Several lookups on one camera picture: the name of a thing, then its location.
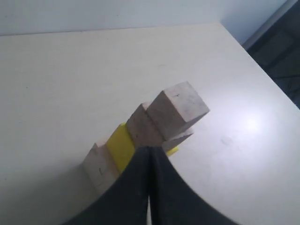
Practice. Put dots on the medium wooden cube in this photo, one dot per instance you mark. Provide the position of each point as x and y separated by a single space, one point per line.
144 132

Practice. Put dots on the small pale wooden cube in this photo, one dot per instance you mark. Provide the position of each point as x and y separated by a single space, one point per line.
176 109

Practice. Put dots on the yellow cube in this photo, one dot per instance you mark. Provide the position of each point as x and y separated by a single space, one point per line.
121 147

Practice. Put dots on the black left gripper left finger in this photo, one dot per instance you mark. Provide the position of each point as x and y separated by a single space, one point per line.
126 201

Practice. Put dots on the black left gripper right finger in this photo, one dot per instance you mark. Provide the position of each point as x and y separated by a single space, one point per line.
172 200

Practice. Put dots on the large pale wooden cube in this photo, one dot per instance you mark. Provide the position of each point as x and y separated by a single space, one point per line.
100 168

